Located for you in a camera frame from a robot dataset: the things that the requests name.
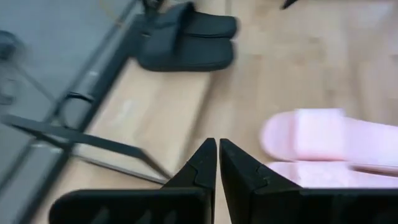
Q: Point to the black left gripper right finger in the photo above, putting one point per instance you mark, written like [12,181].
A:
[280,205]

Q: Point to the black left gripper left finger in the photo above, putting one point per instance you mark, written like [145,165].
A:
[174,202]

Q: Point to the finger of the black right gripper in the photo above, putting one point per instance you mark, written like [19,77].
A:
[287,3]

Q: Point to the pink rubber slide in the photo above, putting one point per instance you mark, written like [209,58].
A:
[326,175]
[317,137]

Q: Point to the black slide with yellow mark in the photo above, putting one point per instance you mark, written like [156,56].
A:
[214,26]

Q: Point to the plain black rubber slide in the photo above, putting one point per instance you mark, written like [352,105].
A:
[192,53]

